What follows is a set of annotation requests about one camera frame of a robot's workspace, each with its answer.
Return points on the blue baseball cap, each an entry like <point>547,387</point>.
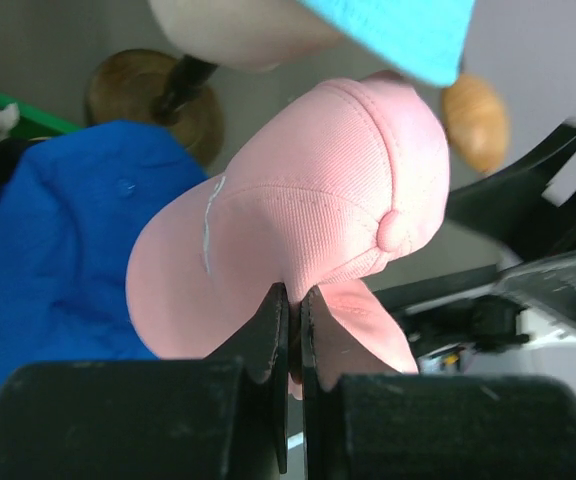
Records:
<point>69,217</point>

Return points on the light wooden hat stand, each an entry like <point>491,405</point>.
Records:
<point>476,122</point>

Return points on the cyan bucket hat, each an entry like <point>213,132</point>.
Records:
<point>423,39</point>

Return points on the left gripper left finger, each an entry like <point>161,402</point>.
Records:
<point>246,394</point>

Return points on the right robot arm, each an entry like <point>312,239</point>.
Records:
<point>510,206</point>

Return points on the cream mannequin head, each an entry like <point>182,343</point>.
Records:
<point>250,35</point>

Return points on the green plastic tray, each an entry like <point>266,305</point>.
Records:
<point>34,122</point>

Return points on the pink baseball cap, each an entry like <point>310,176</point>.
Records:
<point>346,179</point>

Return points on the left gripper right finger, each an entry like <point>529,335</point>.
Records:
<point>318,379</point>

